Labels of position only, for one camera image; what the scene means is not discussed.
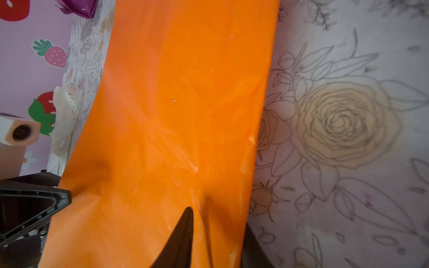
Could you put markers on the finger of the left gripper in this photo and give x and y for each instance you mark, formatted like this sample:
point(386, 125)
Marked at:
point(25, 207)

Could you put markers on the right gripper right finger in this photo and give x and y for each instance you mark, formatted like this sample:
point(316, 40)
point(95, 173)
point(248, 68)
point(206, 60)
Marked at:
point(252, 254)

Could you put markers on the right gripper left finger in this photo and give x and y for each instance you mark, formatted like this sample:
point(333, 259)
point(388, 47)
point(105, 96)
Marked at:
point(177, 252)

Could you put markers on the orange wrapping paper sheet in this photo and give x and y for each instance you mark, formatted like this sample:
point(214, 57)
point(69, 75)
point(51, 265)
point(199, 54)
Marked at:
point(174, 125)

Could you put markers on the white printed ribbon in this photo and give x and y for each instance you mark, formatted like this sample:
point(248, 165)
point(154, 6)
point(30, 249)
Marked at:
point(67, 101)

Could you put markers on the purple snack packet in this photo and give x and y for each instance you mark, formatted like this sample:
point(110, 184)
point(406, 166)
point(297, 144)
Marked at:
point(82, 8)

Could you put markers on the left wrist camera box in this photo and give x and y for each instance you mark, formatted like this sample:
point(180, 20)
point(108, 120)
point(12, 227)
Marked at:
point(19, 131)

